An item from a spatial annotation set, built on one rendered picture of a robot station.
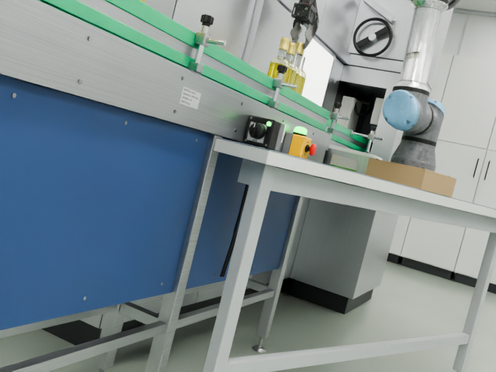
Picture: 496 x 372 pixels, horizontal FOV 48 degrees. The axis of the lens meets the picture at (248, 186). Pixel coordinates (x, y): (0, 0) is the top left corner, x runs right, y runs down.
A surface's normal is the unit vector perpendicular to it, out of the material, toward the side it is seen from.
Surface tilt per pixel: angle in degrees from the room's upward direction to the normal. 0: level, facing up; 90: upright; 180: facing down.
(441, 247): 90
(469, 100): 90
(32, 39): 90
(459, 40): 90
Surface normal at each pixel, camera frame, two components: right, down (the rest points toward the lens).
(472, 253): -0.43, -0.05
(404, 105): -0.67, 0.02
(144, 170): 0.87, 0.24
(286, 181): 0.66, 0.21
